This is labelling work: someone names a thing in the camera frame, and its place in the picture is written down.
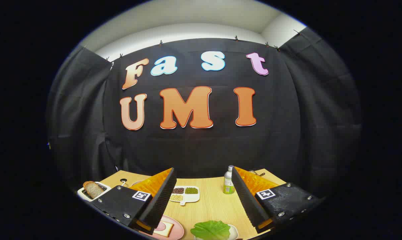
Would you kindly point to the pile of yellow soybeans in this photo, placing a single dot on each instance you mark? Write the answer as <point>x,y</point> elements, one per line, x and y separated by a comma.
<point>176,197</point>

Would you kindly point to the white toaster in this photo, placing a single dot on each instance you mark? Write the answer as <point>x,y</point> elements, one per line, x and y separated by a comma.
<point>82,193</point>

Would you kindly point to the pile of green beans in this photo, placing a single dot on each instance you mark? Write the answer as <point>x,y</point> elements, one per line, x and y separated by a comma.
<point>191,190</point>

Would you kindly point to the white square plate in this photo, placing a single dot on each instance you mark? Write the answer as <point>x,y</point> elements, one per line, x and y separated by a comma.
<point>234,232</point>

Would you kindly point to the square white bread slice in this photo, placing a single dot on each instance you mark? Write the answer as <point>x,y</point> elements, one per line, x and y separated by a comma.
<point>168,230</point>

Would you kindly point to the silver bottle with green label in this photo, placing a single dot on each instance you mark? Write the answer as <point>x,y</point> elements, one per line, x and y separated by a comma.
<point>228,185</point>

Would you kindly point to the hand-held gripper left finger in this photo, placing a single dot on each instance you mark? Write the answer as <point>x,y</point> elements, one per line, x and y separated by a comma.
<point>161,200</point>

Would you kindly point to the grey round plate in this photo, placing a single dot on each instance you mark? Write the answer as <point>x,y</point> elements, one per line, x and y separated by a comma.
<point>136,183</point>

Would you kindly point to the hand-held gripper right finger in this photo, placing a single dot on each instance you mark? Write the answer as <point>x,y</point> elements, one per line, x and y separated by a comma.
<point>246,200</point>

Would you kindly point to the white divided dish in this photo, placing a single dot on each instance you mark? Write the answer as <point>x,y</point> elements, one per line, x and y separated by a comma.
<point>191,199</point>

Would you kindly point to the green lettuce leaf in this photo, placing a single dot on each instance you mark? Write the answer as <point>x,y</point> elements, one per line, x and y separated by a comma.
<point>211,230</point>

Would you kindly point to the pink ham slice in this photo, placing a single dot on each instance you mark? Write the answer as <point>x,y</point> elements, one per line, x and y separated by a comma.
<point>161,227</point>

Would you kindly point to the pink round plate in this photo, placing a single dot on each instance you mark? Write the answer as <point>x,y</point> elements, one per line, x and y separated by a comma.
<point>178,230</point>

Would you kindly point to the pile of dark red beans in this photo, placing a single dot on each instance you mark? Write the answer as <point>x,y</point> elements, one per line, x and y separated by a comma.
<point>178,190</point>

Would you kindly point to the brown toasted bread slice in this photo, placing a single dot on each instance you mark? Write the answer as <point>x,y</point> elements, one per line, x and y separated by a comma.
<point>92,189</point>

